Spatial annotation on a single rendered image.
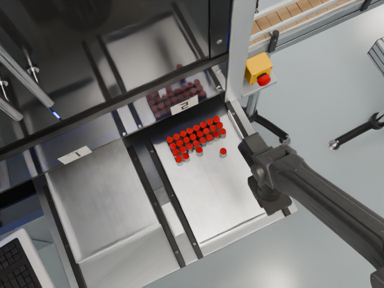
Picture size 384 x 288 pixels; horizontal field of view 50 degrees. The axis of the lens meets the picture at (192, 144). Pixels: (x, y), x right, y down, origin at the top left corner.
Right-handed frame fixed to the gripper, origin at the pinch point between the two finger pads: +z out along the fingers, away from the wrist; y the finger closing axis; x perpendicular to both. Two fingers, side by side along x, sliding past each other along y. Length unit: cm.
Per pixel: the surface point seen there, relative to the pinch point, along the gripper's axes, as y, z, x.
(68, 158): 36, -1, 43
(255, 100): 61, 64, -31
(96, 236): 18, 17, 47
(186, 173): 23.2, 15.9, 14.6
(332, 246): -6, 110, -39
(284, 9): 57, 6, -39
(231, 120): 32.4, 14.5, -5.7
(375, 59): 50, 55, -84
